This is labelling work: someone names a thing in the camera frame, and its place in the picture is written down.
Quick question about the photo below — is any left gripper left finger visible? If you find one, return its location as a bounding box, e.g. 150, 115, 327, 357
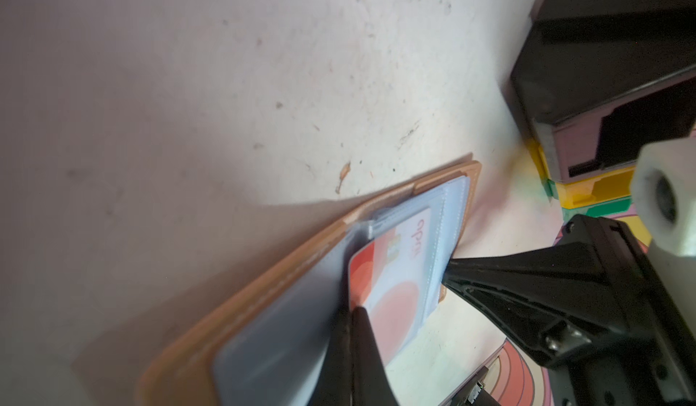
307, 308, 353, 406

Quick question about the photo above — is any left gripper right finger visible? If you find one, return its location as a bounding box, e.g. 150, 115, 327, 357
351, 307, 398, 406

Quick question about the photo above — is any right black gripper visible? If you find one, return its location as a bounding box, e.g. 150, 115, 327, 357
442, 215, 695, 405

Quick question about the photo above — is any tan leather card holder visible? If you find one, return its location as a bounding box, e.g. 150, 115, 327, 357
136, 161, 481, 405

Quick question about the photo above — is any white red circle card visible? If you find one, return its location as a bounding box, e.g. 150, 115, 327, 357
348, 208, 431, 364

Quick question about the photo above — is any green plastic bin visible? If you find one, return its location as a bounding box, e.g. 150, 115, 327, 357
546, 179, 632, 222

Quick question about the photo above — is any yellow plastic bin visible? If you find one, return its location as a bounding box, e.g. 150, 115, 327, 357
527, 141, 652, 251

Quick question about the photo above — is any black plastic bin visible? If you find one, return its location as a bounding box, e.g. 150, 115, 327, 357
511, 0, 695, 183

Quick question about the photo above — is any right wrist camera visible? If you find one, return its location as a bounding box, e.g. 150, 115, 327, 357
631, 138, 695, 326

